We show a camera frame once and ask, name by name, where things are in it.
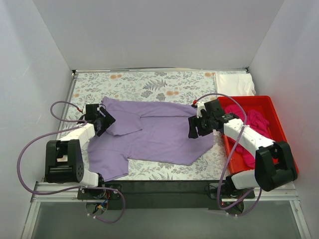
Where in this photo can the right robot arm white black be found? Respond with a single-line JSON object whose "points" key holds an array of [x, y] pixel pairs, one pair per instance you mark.
{"points": [[274, 162]]}

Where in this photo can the red plastic bin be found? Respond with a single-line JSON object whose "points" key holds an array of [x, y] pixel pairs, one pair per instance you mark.
{"points": [[264, 106]]}

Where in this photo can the magenta t shirt in bin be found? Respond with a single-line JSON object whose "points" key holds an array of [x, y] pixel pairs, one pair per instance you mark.
{"points": [[257, 122]]}

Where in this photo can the purple t shirt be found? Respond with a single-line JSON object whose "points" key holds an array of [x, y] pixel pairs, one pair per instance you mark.
{"points": [[151, 131]]}

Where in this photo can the floral table mat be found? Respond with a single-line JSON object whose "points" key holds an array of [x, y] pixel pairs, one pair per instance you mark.
{"points": [[163, 86]]}

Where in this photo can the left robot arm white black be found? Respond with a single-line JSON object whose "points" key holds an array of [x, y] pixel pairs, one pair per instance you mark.
{"points": [[64, 161]]}

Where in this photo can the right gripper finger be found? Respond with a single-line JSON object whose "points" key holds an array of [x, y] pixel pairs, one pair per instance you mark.
{"points": [[192, 121], [204, 128]]}

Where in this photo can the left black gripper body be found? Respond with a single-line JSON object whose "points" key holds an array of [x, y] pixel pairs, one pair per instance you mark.
{"points": [[105, 122]]}

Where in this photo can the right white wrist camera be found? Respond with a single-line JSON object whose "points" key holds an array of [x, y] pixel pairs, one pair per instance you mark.
{"points": [[199, 106]]}

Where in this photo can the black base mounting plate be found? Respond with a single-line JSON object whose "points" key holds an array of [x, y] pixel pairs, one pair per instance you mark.
{"points": [[181, 194]]}

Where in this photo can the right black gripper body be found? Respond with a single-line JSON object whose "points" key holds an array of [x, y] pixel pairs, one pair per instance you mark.
{"points": [[199, 126]]}

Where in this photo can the white folded t shirt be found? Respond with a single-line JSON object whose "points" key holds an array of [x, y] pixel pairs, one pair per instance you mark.
{"points": [[235, 84]]}

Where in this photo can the aluminium frame rail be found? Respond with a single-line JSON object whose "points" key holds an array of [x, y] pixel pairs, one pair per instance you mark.
{"points": [[278, 215]]}

